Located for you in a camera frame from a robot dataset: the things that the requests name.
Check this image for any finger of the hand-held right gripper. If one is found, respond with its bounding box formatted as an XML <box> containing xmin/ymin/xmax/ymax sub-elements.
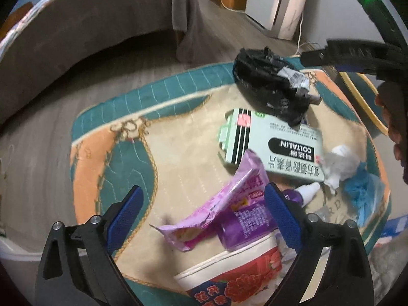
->
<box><xmin>300</xmin><ymin>51</ymin><xmax>387</xmax><ymax>74</ymax></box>
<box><xmin>325</xmin><ymin>39</ymin><xmax>388</xmax><ymax>55</ymax></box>

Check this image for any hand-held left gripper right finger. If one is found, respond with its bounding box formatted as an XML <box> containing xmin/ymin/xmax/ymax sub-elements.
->
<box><xmin>264</xmin><ymin>182</ymin><xmax>373</xmax><ymax>306</ymax></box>

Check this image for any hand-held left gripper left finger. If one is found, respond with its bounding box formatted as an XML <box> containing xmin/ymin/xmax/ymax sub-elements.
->
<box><xmin>36</xmin><ymin>185</ymin><xmax>144</xmax><ymax>306</ymax></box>

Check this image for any purple bottle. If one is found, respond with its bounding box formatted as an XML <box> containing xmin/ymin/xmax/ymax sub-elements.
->
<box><xmin>217</xmin><ymin>182</ymin><xmax>323</xmax><ymax>251</ymax></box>

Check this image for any yellow rimmed teal bin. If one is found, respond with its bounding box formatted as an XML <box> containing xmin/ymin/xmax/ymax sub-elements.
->
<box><xmin>338</xmin><ymin>72</ymin><xmax>389</xmax><ymax>136</ymax></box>

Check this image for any purple snack wrapper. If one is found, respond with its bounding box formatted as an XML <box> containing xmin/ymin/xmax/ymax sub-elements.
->
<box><xmin>150</xmin><ymin>149</ymin><xmax>271</xmax><ymax>253</ymax></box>

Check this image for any white tissue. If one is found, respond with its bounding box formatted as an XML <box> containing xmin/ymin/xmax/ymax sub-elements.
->
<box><xmin>322</xmin><ymin>145</ymin><xmax>361</xmax><ymax>195</ymax></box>

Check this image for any black plastic bag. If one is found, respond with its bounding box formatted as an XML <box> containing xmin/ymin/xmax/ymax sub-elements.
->
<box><xmin>232</xmin><ymin>47</ymin><xmax>322</xmax><ymax>127</ymax></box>

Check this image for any green medicine box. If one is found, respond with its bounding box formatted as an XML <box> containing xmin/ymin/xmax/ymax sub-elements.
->
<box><xmin>218</xmin><ymin>108</ymin><xmax>326</xmax><ymax>182</ymax></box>

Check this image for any red instant noodle cup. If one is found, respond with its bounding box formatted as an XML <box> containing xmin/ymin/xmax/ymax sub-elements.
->
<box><xmin>174</xmin><ymin>231</ymin><xmax>287</xmax><ymax>306</ymax></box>

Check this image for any blue plastic wrapper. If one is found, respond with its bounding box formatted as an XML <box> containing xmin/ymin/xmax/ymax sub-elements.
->
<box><xmin>343</xmin><ymin>162</ymin><xmax>385</xmax><ymax>227</ymax></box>

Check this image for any person's right hand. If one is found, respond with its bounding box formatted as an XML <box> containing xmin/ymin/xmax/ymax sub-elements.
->
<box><xmin>374</xmin><ymin>81</ymin><xmax>408</xmax><ymax>185</ymax></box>

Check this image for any teal and orange patterned rug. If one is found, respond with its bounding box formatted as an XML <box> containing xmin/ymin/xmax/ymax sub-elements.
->
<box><xmin>71</xmin><ymin>58</ymin><xmax>392</xmax><ymax>306</ymax></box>

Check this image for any white air purifier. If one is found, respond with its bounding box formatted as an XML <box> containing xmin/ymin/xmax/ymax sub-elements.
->
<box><xmin>245</xmin><ymin>0</ymin><xmax>313</xmax><ymax>40</ymax></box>

